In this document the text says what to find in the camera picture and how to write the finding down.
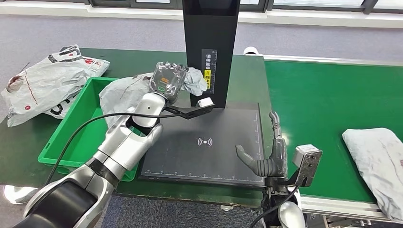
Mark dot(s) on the white bag with black print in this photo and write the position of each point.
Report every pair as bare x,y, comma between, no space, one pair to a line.
94,67

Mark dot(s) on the white table bracket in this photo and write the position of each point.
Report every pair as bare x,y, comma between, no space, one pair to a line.
227,208

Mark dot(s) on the green conveyor belt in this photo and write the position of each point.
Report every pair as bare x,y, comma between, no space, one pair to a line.
314,94

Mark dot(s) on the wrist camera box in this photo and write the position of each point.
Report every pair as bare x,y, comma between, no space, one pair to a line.
307,160
204,104

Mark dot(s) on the dark blue floor mat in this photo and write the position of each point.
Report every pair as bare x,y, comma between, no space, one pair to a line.
189,214

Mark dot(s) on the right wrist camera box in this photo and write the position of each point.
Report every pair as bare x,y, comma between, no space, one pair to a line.
307,160

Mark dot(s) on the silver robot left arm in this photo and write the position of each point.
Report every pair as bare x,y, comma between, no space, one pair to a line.
126,148

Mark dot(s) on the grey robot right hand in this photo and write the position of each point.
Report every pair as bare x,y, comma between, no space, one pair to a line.
277,163

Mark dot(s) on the dark green table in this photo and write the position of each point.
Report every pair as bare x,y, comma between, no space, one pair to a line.
252,78

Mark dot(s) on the chrome round base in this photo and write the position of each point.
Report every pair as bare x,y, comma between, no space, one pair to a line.
12,193

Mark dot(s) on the black inbound scanner machine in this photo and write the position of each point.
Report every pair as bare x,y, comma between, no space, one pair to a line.
204,157

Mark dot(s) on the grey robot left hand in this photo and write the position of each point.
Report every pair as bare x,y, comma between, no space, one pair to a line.
167,81

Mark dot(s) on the black yellow ruler label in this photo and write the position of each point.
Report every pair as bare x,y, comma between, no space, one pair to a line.
211,59

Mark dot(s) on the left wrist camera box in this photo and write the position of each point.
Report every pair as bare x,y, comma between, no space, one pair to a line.
204,104

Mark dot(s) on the crumpled white red-line bag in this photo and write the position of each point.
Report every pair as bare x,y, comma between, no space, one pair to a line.
41,85

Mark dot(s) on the grey plastic mailer parcel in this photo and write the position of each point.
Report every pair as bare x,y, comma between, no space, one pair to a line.
371,157
119,91

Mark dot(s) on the green plastic crate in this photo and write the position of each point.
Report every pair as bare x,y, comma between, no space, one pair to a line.
78,138

